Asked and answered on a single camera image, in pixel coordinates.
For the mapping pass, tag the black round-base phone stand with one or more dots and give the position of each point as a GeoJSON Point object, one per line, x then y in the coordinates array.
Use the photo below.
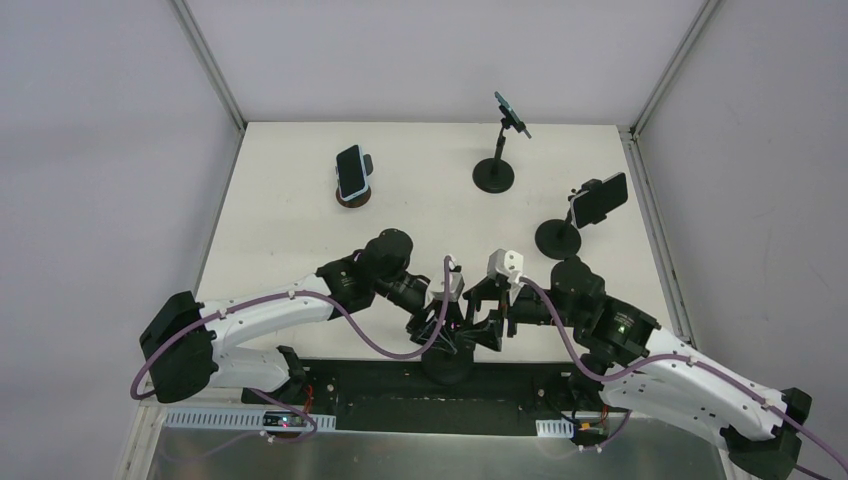
{"type": "Point", "coordinates": [450, 359]}

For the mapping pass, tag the brown-base phone holder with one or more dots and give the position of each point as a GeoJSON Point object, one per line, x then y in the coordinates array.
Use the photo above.
{"type": "Point", "coordinates": [362, 199]}

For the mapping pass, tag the left white cable duct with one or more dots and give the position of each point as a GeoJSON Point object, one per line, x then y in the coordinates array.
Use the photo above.
{"type": "Point", "coordinates": [236, 419]}

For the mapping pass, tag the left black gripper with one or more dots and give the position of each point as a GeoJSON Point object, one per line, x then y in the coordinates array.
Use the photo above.
{"type": "Point", "coordinates": [430, 318]}

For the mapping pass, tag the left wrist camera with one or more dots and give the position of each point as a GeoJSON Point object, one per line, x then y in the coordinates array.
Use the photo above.
{"type": "Point", "coordinates": [448, 285]}

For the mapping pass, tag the left aluminium frame post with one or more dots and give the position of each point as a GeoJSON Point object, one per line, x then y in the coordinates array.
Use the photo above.
{"type": "Point", "coordinates": [206, 58]}

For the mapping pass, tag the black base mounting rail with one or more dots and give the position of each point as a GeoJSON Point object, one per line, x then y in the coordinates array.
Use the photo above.
{"type": "Point", "coordinates": [500, 399]}

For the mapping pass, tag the white cable duct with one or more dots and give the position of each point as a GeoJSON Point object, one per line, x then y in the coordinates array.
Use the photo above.
{"type": "Point", "coordinates": [554, 428]}
{"type": "Point", "coordinates": [236, 419]}

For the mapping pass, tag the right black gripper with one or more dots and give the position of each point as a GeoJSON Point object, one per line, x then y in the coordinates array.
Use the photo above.
{"type": "Point", "coordinates": [490, 307]}

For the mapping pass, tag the right aluminium frame post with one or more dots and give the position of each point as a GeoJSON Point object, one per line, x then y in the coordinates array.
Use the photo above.
{"type": "Point", "coordinates": [692, 34]}

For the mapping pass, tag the teal phone on tall stand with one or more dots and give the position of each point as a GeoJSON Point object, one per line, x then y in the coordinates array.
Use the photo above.
{"type": "Point", "coordinates": [510, 119]}

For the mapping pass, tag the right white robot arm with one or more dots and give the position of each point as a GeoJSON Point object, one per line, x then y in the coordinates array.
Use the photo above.
{"type": "Point", "coordinates": [625, 359]}

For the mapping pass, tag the right white cable duct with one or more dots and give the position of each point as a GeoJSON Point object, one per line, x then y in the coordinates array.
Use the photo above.
{"type": "Point", "coordinates": [554, 428]}

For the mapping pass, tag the aluminium frame post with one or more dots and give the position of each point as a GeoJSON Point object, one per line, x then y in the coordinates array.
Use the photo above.
{"type": "Point", "coordinates": [692, 34]}
{"type": "Point", "coordinates": [206, 58]}

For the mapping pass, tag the right black round-base stand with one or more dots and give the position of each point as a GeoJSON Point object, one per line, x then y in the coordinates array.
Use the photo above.
{"type": "Point", "coordinates": [559, 239]}

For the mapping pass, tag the blue-cased phone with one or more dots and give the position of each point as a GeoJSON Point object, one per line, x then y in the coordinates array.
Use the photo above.
{"type": "Point", "coordinates": [351, 173]}

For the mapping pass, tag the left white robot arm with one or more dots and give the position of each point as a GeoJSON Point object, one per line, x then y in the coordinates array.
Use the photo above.
{"type": "Point", "coordinates": [190, 345]}

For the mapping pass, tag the black phone right side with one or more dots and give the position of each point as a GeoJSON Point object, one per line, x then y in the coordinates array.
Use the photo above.
{"type": "Point", "coordinates": [597, 198]}

